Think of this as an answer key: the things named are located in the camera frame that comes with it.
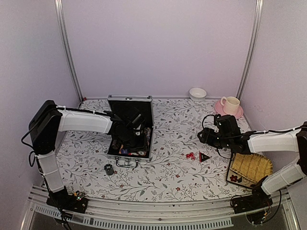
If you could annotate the red dice pair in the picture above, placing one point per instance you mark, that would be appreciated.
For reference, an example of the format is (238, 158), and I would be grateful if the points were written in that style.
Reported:
(190, 156)

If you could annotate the purple small blind button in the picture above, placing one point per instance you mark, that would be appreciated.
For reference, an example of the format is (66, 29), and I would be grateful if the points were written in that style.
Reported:
(124, 151)

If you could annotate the black red triangle card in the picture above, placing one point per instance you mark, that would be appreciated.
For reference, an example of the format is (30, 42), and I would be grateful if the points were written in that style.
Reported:
(203, 157)

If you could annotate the aluminium poker case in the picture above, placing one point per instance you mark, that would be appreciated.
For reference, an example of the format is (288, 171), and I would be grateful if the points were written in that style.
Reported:
(123, 106)

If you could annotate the cream ribbed mug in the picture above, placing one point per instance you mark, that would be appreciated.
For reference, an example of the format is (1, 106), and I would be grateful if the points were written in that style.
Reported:
(230, 105)

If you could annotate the white ceramic bowl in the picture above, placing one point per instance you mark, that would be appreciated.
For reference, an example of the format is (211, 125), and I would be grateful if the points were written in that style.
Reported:
(197, 94)

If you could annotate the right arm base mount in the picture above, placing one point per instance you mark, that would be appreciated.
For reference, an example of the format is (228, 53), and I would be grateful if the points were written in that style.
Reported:
(258, 199)

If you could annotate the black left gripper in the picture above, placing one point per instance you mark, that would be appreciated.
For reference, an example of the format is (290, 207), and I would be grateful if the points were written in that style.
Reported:
(141, 146)

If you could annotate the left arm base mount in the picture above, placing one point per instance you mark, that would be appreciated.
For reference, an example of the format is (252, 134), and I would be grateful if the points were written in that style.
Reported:
(76, 202)

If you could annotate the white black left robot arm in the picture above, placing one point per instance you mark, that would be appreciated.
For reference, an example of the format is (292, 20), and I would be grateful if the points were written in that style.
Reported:
(52, 119)

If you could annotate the woven bamboo tray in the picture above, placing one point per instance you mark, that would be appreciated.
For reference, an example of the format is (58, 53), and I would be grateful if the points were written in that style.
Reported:
(248, 170)

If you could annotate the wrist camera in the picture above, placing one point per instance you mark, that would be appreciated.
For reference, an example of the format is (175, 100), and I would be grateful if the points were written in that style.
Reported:
(227, 126)
(135, 122)

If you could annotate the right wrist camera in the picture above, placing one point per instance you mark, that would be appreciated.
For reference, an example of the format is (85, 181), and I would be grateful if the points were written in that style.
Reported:
(227, 126)

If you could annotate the black poker chip stack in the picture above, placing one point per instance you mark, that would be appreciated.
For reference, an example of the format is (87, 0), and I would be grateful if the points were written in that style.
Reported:
(109, 169)

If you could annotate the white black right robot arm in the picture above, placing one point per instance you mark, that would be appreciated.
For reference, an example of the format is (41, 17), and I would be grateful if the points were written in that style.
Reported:
(293, 140)

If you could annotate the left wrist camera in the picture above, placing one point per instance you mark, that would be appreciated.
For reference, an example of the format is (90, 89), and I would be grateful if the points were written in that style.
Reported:
(135, 122)

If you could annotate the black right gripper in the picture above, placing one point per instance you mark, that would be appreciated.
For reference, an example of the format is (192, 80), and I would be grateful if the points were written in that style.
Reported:
(207, 137)

